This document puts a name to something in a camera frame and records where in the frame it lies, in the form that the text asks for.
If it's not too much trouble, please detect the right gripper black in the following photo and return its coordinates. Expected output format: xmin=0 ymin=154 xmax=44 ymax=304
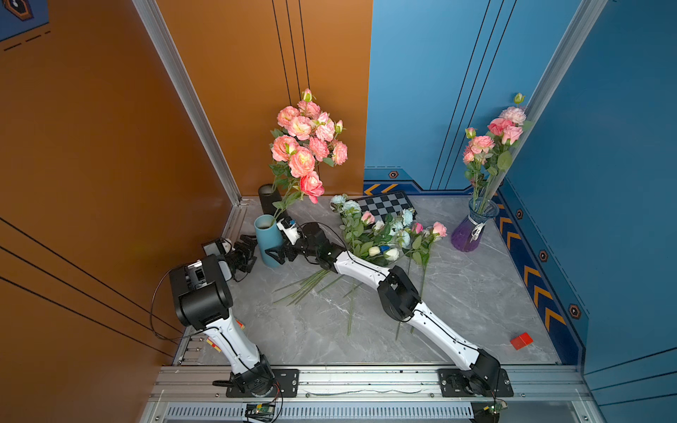
xmin=263 ymin=231 xmax=320 ymax=265

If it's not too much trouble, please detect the teal ceramic vase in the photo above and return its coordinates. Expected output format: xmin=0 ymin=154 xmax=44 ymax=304
xmin=254 ymin=214 xmax=283 ymax=268

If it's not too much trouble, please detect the deep pink rose stem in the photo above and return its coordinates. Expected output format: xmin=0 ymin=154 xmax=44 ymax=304
xmin=273 ymin=170 xmax=324 ymax=220

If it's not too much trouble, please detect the bunch of pink flowers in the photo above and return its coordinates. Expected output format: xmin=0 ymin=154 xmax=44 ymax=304
xmin=291 ymin=195 xmax=446 ymax=303

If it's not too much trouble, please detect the black cylindrical vase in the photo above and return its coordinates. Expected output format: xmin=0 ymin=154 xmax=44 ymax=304
xmin=257 ymin=183 xmax=282 ymax=216

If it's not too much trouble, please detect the pink multi bloom stem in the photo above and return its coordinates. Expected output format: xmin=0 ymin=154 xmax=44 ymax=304
xmin=309 ymin=137 xmax=348 ymax=167

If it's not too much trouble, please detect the pale pink double stem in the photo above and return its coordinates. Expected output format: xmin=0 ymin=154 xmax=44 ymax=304
xmin=315 ymin=112 xmax=344 ymax=143

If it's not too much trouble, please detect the peach double bloom stem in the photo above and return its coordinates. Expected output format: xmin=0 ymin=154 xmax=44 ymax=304
xmin=271 ymin=88 xmax=322 ymax=141

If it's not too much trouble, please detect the pink double bloom stem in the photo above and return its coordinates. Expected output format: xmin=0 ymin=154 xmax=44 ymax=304
xmin=463 ymin=128 xmax=498 ymax=214

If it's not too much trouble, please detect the pale pink carnation stem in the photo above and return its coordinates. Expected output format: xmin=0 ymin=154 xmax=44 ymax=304
xmin=499 ymin=93 xmax=527 ymax=126

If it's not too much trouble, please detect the large peach bloom stem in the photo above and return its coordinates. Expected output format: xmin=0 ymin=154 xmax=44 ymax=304
xmin=271 ymin=135 xmax=317 ymax=189

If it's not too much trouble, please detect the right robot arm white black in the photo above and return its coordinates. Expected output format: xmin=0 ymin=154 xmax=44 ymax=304
xmin=266 ymin=219 xmax=502 ymax=398

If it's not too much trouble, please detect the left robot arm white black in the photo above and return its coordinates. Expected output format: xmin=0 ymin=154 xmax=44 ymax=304
xmin=169 ymin=235 xmax=275 ymax=397

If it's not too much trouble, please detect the blue purple glass vase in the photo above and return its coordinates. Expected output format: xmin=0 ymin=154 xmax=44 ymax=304
xmin=451 ymin=198 xmax=499 ymax=252

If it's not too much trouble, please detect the red box left side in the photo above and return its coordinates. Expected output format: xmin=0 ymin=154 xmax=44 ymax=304
xmin=205 ymin=318 xmax=245 ymax=354

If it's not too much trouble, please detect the black white chessboard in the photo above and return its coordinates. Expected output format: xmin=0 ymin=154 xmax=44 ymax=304
xmin=355 ymin=191 xmax=416 ymax=220

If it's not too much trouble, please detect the left green circuit board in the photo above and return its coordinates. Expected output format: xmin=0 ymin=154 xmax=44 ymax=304
xmin=243 ymin=403 xmax=277 ymax=423

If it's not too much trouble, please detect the green circuit board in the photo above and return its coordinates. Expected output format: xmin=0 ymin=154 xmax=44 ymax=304
xmin=482 ymin=400 xmax=508 ymax=421
xmin=243 ymin=403 xmax=277 ymax=423

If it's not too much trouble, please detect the red block right side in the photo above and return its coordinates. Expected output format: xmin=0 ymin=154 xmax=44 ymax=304
xmin=511 ymin=332 xmax=533 ymax=351

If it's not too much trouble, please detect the right green circuit board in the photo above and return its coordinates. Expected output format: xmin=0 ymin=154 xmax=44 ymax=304
xmin=482 ymin=400 xmax=508 ymax=421

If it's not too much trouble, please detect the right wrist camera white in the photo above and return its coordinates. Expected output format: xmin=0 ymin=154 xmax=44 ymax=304
xmin=277 ymin=217 xmax=301 ymax=245

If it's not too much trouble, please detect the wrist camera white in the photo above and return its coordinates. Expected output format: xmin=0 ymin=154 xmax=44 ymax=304
xmin=202 ymin=238 xmax=233 ymax=261
xmin=277 ymin=217 xmax=301 ymax=245

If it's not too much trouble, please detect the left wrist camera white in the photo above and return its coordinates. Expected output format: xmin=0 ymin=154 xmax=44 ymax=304
xmin=202 ymin=238 xmax=233 ymax=261

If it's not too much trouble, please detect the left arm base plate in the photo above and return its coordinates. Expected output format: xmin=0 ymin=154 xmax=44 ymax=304
xmin=226 ymin=368 xmax=300 ymax=399

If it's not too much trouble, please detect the aluminium front rail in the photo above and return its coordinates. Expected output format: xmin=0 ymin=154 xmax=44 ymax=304
xmin=149 ymin=364 xmax=592 ymax=402

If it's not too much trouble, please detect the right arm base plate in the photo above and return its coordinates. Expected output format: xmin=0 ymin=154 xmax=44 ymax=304
xmin=437 ymin=368 xmax=514 ymax=398

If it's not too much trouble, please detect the left aluminium corner post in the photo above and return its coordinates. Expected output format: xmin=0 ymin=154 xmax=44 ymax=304
xmin=132 ymin=0 xmax=242 ymax=207

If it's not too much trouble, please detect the aluminium corner post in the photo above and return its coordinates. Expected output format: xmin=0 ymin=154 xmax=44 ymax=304
xmin=480 ymin=0 xmax=610 ymax=200
xmin=132 ymin=0 xmax=242 ymax=207

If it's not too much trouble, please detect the right aluminium corner post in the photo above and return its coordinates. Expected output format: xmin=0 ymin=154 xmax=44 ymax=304
xmin=480 ymin=0 xmax=610 ymax=200

